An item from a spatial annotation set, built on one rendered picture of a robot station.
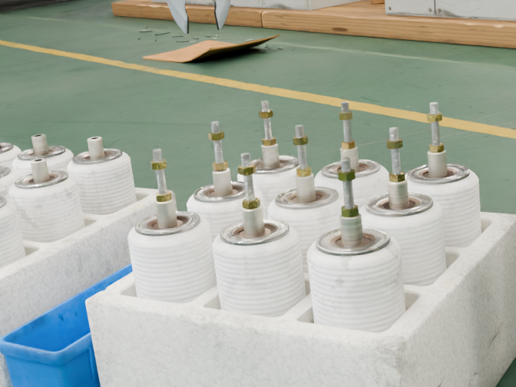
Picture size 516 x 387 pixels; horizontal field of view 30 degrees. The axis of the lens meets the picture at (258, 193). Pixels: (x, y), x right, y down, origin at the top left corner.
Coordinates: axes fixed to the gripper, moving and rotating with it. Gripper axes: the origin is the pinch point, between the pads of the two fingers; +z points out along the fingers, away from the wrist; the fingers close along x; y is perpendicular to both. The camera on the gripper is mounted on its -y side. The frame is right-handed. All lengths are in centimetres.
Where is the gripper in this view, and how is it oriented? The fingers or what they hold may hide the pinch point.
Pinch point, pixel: (202, 21)
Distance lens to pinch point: 115.0
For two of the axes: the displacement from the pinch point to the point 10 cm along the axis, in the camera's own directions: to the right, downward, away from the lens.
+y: -1.2, -2.8, 9.5
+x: -9.9, 1.4, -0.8
